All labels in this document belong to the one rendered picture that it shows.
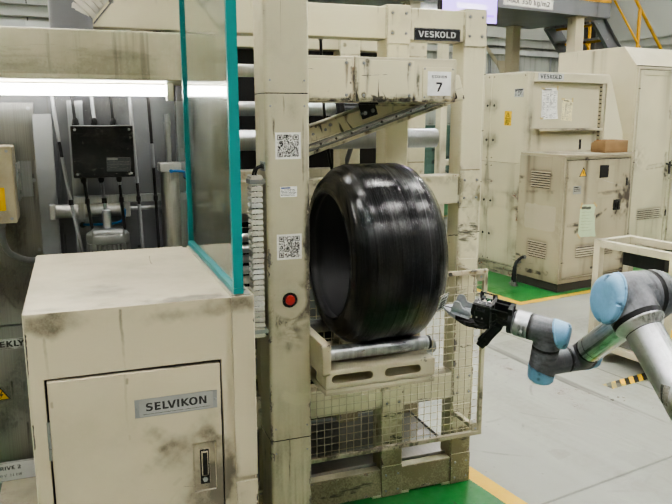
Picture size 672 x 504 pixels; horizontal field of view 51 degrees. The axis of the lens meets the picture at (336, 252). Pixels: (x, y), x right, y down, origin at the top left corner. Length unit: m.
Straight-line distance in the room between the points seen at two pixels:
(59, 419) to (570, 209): 5.75
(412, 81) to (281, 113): 0.60
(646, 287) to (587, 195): 5.06
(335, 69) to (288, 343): 0.89
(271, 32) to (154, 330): 1.00
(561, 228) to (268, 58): 4.91
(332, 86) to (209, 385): 1.26
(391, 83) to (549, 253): 4.51
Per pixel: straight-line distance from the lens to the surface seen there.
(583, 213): 6.80
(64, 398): 1.34
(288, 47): 2.03
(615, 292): 1.73
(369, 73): 2.39
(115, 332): 1.31
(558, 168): 6.61
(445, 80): 2.51
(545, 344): 2.03
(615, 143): 7.10
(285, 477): 2.29
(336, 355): 2.10
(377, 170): 2.11
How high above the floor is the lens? 1.60
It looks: 11 degrees down
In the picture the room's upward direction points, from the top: straight up
